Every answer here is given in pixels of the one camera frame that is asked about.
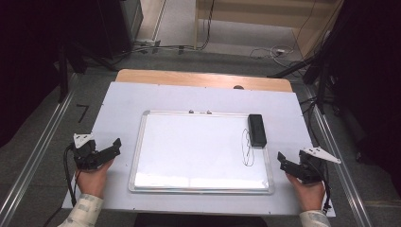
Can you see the black whiteboard eraser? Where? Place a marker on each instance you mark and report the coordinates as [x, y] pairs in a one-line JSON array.
[[257, 130]]

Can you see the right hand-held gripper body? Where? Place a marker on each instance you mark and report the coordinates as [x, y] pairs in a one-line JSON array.
[[310, 167]]

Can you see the person's right hand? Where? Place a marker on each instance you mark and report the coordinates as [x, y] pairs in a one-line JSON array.
[[310, 195]]

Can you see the aluminium floor rail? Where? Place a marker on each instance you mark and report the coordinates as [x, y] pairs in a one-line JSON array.
[[346, 189], [38, 148]]

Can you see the wooden table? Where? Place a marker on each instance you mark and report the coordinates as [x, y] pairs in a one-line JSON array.
[[176, 78]]

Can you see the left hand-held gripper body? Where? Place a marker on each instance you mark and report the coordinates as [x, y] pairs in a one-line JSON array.
[[85, 154]]

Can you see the black tripod stand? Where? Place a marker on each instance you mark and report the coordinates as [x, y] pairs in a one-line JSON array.
[[318, 72]]

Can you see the person's left hand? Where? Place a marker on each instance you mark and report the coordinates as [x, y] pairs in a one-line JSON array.
[[93, 181]]

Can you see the grey power strip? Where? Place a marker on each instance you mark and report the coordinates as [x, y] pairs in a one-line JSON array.
[[148, 42]]

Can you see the black cabinet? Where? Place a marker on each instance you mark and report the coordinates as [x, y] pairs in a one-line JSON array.
[[116, 25]]

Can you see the large white table sheet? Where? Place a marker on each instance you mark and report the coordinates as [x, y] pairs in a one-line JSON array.
[[119, 104]]

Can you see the white framed whiteboard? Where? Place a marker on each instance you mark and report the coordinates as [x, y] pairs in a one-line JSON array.
[[195, 151]]

